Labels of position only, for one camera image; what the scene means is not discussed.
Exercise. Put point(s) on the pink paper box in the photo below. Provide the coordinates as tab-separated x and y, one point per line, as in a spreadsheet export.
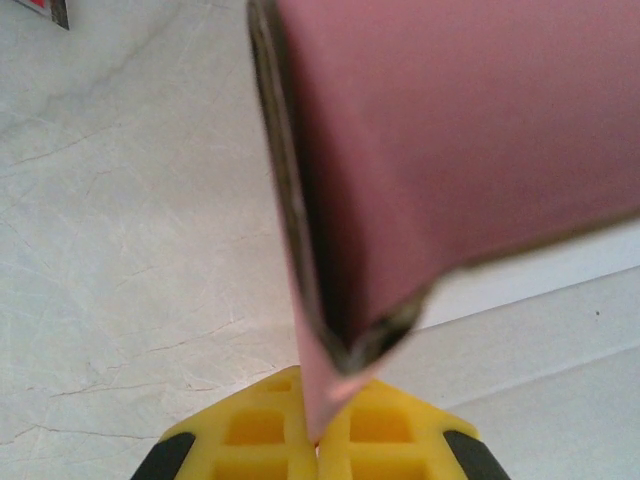
450	125

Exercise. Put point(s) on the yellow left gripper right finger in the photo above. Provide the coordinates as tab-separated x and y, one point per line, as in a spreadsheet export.
430	450

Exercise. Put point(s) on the black checkered cloth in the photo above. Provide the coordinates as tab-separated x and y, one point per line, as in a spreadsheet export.
57	12

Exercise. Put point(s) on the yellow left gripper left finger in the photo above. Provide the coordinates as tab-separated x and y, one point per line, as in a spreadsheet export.
210	450

